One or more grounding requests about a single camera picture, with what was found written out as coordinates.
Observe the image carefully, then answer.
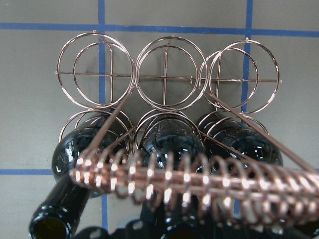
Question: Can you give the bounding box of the copper wire bottle basket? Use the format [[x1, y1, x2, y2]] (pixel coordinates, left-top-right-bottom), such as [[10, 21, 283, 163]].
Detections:
[[56, 32, 319, 234]]

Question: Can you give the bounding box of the dark wine bottle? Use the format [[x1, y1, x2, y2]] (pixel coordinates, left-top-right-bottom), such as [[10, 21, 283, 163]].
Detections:
[[28, 113, 133, 239], [139, 113, 215, 239], [198, 112, 319, 238]]

